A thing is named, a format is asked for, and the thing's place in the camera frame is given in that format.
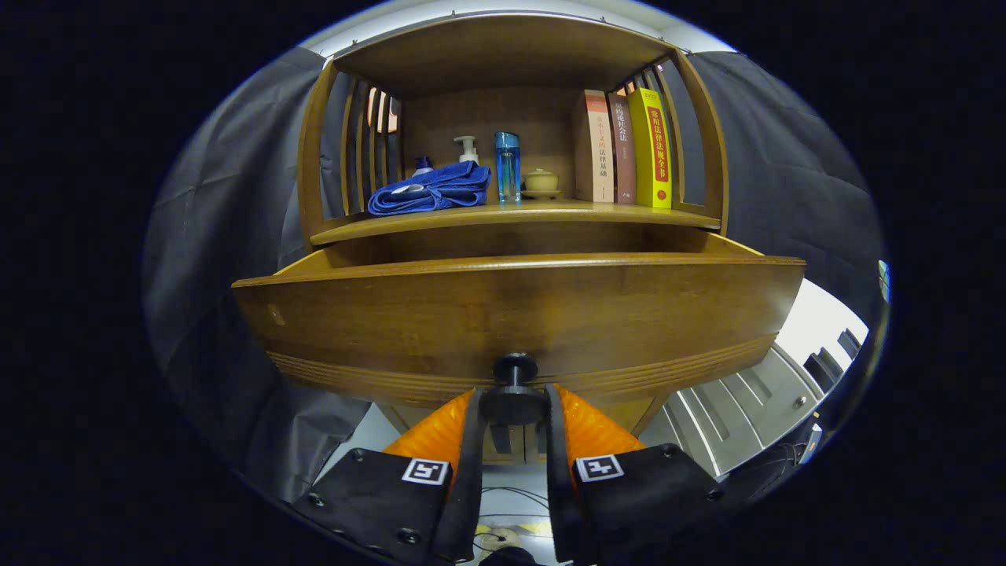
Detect wooden drawer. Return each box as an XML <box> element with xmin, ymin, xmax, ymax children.
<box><xmin>232</xmin><ymin>232</ymin><xmax>806</xmax><ymax>410</ymax></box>

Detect wooden cabinet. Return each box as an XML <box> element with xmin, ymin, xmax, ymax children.
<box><xmin>297</xmin><ymin>12</ymin><xmax>730</xmax><ymax>465</ymax></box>

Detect black drawer knob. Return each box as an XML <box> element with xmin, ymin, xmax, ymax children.
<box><xmin>479</xmin><ymin>353</ymin><xmax>551</xmax><ymax>427</ymax></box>

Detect brown book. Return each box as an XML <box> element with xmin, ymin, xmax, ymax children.
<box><xmin>609</xmin><ymin>94</ymin><xmax>637</xmax><ymax>206</ymax></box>

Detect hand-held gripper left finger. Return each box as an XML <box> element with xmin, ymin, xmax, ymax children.
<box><xmin>291</xmin><ymin>385</ymin><xmax>484</xmax><ymax>565</ymax></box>

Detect floor cables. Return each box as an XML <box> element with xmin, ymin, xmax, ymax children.
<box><xmin>472</xmin><ymin>486</ymin><xmax>553</xmax><ymax>553</ymax></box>

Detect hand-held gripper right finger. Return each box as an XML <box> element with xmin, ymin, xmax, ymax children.
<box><xmin>545</xmin><ymin>384</ymin><xmax>724</xmax><ymax>565</ymax></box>

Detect yellow book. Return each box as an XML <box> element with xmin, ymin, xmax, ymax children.
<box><xmin>628</xmin><ymin>86</ymin><xmax>674</xmax><ymax>210</ymax></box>

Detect green lidded teacup with saucer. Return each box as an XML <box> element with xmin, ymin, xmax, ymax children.
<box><xmin>522</xmin><ymin>167</ymin><xmax>562</xmax><ymax>200</ymax></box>

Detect beige and orange book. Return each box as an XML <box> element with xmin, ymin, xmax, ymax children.
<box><xmin>572</xmin><ymin>89</ymin><xmax>615</xmax><ymax>204</ymax></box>

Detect tall blue glass bottle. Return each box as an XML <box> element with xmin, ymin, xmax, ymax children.
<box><xmin>494</xmin><ymin>131</ymin><xmax>522</xmax><ymax>204</ymax></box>

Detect black backdrop cloth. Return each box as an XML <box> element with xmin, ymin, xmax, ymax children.
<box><xmin>144</xmin><ymin>46</ymin><xmax>885</xmax><ymax>504</ymax></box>

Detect grey metal cabinet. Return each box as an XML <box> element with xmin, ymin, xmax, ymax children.
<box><xmin>641</xmin><ymin>342</ymin><xmax>826</xmax><ymax>476</ymax></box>

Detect folded blue towel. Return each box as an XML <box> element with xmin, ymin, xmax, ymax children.
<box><xmin>367</xmin><ymin>160</ymin><xmax>492</xmax><ymax>216</ymax></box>

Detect white table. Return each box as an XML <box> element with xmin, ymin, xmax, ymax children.
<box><xmin>774</xmin><ymin>277</ymin><xmax>869</xmax><ymax>378</ymax></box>

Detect wooden countertop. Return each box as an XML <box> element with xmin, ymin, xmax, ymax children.
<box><xmin>310</xmin><ymin>198</ymin><xmax>722</xmax><ymax>246</ymax></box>

